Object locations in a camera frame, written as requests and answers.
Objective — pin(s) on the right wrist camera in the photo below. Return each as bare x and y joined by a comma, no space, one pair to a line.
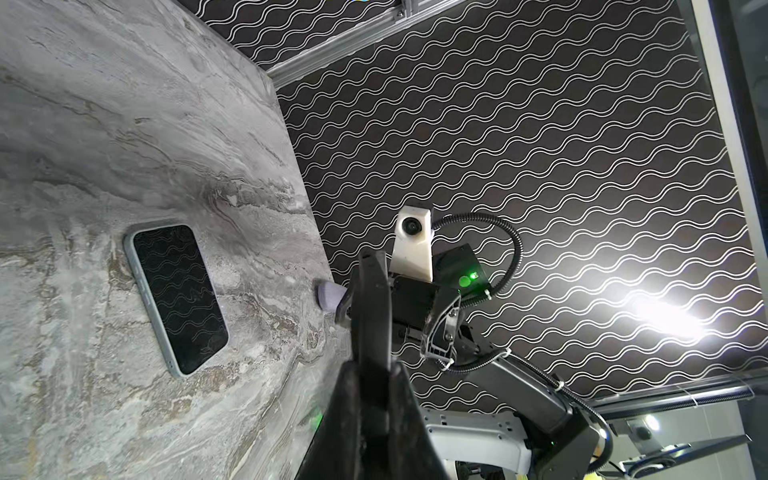
413,243

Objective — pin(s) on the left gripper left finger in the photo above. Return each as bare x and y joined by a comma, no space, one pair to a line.
334,452

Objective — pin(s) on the black phone screen up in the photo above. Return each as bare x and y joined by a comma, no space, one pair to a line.
372,336

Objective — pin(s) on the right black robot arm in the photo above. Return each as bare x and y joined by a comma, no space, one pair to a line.
550,434

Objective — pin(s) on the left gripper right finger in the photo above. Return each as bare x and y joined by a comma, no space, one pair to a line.
410,452

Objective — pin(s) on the light teal phone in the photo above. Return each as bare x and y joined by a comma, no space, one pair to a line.
178,294

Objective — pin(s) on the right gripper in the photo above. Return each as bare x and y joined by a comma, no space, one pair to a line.
433,316

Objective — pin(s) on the grey cloth on table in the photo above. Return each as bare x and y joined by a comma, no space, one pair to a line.
329,295

